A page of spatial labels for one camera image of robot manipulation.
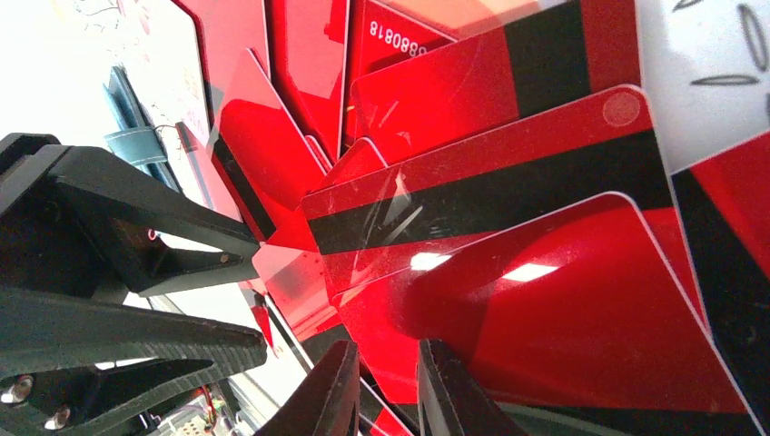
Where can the teal card holder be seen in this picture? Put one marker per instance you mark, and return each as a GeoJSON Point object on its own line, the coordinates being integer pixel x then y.
{"type": "Point", "coordinates": [136, 140]}

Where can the pile of red cards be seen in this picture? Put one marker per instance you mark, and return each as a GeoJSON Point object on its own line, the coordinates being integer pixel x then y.
{"type": "Point", "coordinates": [356, 135]}

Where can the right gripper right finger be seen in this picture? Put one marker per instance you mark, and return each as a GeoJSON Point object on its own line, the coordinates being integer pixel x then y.
{"type": "Point", "coordinates": [450, 401]}

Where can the floral patterned table mat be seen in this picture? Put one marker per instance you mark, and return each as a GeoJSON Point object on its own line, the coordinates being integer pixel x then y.
{"type": "Point", "coordinates": [705, 70]}

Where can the red card with black stripe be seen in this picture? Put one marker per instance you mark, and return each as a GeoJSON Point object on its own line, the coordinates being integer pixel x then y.
{"type": "Point", "coordinates": [574, 311]}

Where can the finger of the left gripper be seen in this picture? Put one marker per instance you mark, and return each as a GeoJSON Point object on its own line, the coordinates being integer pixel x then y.
{"type": "Point", "coordinates": [77, 219]}
{"type": "Point", "coordinates": [103, 364]}

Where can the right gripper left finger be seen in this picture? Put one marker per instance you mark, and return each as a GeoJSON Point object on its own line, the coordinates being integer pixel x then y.
{"type": "Point", "coordinates": [327, 402]}

